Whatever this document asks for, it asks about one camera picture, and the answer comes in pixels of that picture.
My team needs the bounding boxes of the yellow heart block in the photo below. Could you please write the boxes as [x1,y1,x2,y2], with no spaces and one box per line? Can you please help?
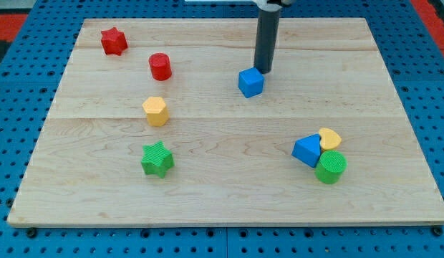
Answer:
[318,128,342,151]

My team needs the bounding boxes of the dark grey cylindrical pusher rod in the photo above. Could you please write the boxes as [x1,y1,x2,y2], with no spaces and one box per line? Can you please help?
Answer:
[254,9,281,74]

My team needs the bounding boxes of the green star block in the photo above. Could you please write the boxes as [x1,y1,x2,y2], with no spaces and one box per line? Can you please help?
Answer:
[141,140,175,178]

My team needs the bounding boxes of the yellow hexagon block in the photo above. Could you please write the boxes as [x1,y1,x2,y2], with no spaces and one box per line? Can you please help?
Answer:
[143,97,169,127]

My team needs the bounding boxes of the green cylinder block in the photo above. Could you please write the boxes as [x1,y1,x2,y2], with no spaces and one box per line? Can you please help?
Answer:
[315,150,347,184]

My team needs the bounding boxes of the red star block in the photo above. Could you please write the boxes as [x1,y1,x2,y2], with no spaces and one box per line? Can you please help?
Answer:
[101,27,128,56]

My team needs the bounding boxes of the blue cube block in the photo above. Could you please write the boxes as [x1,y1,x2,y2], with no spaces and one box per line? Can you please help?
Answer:
[238,67,264,98]

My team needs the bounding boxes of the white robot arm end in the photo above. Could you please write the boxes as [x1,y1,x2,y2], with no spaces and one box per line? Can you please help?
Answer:
[252,0,296,12]

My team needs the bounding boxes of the red cylinder block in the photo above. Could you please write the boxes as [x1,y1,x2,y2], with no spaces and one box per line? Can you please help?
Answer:
[148,52,172,81]

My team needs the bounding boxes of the light wooden board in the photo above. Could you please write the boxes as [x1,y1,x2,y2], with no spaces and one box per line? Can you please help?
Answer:
[7,18,444,228]

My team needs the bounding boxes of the blue triangle block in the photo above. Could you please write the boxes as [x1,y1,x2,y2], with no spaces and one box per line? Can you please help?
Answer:
[291,134,321,168]

